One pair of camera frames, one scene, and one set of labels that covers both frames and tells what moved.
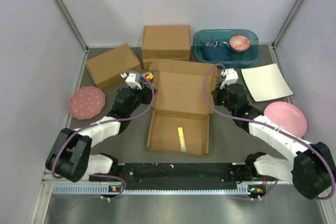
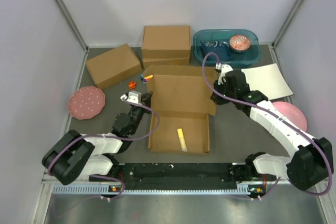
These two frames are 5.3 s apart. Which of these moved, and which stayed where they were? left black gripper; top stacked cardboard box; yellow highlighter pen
Moved: left black gripper
Stayed: yellow highlighter pen; top stacked cardboard box
